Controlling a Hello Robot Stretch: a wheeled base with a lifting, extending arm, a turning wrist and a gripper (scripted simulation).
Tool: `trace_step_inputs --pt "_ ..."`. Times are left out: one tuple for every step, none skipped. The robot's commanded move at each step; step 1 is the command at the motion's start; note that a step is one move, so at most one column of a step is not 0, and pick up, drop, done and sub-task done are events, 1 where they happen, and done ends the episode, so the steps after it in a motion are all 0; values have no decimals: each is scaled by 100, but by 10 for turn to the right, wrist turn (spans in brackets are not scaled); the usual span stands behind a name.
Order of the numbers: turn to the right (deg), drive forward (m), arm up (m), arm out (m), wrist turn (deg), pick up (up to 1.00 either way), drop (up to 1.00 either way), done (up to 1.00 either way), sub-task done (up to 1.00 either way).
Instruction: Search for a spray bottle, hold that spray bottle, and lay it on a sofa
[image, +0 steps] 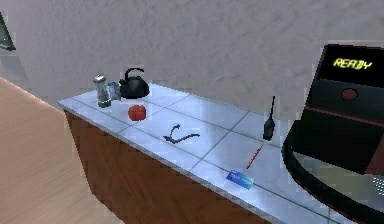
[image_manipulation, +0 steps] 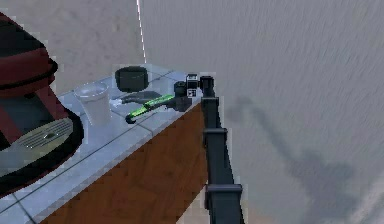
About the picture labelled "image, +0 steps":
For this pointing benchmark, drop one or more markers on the brown tiled kitchen counter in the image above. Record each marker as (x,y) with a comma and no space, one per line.
(206,120)

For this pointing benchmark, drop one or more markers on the red tomato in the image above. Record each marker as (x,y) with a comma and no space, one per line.
(137,112)

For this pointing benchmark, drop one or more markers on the black kettle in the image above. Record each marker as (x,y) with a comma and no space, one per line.
(134,87)

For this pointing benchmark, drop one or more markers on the red pencil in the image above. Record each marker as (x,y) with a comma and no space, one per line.
(254,156)

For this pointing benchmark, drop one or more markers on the small blue glass cup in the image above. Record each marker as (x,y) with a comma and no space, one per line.
(115,90)

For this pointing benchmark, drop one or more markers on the blue card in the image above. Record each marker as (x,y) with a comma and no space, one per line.
(239,179)

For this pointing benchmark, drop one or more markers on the grey pepper shaker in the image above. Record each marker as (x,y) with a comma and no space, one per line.
(102,92)

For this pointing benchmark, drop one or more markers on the black coffee machine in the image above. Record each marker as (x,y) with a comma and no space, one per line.
(343,126)

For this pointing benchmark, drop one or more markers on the dark framed window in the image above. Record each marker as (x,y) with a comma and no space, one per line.
(4,36)

